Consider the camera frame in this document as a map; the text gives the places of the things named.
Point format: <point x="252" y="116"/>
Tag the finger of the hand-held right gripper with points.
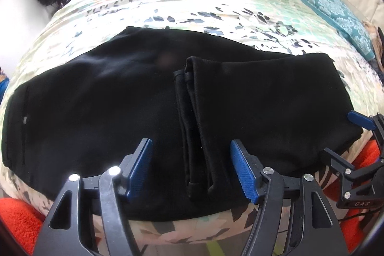
<point x="361" y="121"/>
<point x="357" y="184"/>

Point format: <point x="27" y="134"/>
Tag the large teal patterned pillow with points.
<point x="336" y="13"/>

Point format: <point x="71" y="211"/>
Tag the black pants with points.
<point x="105" y="109"/>

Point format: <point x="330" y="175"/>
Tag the stack of colourful clothes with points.
<point x="3" y="88"/>

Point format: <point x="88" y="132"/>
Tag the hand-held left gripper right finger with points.
<point x="244" y="175"/>

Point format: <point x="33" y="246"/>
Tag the beige crumpled cloth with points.
<point x="375" y="37"/>

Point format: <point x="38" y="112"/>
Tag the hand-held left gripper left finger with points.
<point x="138" y="169"/>

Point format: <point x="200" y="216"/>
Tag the bed with floral leaf sheet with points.
<point x="210" y="1"/>

